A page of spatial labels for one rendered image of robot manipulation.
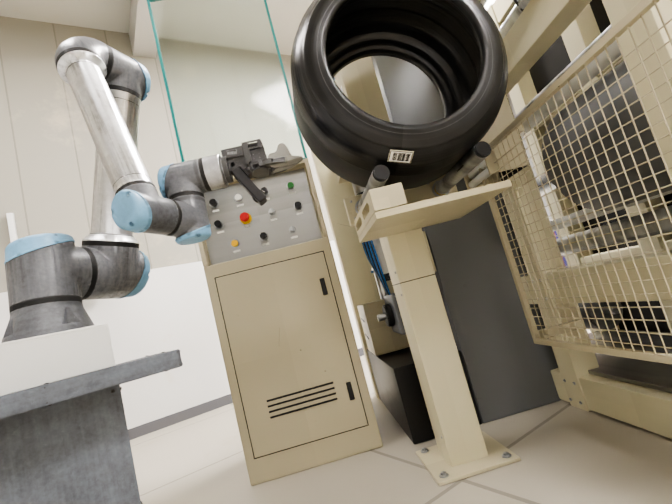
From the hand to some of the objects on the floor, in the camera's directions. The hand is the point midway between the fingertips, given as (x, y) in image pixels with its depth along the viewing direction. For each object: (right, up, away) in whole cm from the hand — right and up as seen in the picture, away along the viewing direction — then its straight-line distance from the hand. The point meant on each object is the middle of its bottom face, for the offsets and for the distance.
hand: (298, 161), depth 107 cm
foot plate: (+54, -94, +25) cm, 111 cm away
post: (+53, -94, +25) cm, 111 cm away
